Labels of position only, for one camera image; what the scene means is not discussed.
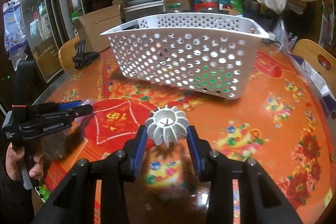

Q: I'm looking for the white ribbed round ball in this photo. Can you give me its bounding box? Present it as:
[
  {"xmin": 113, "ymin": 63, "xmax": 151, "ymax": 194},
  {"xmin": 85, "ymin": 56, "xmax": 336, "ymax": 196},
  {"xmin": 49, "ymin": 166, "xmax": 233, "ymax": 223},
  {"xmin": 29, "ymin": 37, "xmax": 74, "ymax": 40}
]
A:
[{"xmin": 145, "ymin": 105, "xmax": 190, "ymax": 148}]

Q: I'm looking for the wooden chair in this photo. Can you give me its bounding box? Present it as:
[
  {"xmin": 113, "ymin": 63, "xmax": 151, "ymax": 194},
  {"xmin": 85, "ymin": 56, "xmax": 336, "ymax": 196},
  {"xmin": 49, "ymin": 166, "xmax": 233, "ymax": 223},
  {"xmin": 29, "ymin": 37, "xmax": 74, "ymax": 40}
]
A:
[
  {"xmin": 293, "ymin": 39, "xmax": 336, "ymax": 93},
  {"xmin": 58, "ymin": 36, "xmax": 80, "ymax": 72}
]

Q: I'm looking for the red floral tablecloth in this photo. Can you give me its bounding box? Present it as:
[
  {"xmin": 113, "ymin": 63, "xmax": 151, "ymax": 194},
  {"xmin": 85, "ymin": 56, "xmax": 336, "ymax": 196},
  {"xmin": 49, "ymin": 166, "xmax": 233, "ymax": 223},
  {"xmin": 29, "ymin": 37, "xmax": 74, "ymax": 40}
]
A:
[{"xmin": 45, "ymin": 46, "xmax": 335, "ymax": 223}]

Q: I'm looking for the black phone stand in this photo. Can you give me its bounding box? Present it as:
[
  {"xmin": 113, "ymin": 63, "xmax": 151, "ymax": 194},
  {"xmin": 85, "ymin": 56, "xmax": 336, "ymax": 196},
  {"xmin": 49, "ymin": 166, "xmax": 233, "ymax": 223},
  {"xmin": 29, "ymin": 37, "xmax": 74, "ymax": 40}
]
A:
[{"xmin": 72, "ymin": 40, "xmax": 100, "ymax": 69}]

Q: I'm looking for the right wooden chair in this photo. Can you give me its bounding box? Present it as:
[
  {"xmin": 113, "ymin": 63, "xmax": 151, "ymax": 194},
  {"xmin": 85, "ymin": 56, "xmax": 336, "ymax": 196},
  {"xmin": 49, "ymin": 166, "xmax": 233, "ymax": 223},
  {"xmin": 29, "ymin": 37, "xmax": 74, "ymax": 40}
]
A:
[{"xmin": 293, "ymin": 39, "xmax": 336, "ymax": 93}]

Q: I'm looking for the person's left hand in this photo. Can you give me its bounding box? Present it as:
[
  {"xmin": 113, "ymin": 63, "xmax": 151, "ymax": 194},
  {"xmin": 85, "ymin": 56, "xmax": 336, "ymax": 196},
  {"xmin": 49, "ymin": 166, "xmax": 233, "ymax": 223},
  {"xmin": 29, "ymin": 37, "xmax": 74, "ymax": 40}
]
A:
[{"xmin": 5, "ymin": 143, "xmax": 44, "ymax": 181}]

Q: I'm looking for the white perforated plastic basket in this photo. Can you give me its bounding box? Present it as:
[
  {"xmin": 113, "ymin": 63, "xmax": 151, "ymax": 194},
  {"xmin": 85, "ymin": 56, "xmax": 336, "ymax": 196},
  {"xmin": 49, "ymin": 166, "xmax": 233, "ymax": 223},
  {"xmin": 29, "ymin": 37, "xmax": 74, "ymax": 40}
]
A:
[{"xmin": 102, "ymin": 12, "xmax": 269, "ymax": 99}]

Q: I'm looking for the left wooden chair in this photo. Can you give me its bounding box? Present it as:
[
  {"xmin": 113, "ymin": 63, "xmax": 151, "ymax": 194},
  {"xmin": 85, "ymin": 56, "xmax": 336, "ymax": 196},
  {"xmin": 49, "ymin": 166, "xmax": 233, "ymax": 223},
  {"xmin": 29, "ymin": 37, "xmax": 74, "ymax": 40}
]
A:
[{"xmin": 58, "ymin": 36, "xmax": 80, "ymax": 72}]

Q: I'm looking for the red lid glass jar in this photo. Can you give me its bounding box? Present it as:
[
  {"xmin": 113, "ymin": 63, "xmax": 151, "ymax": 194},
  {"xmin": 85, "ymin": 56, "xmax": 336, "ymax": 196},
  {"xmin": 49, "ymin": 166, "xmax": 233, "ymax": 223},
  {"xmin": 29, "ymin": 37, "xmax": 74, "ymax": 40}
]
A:
[{"xmin": 194, "ymin": 0, "xmax": 219, "ymax": 13}]

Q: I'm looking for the brown cardboard box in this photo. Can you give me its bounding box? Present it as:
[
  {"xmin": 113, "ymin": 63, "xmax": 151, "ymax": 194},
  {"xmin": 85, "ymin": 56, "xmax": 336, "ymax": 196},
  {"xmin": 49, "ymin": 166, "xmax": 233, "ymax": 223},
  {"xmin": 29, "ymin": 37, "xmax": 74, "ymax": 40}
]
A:
[{"xmin": 73, "ymin": 5, "xmax": 122, "ymax": 52}]

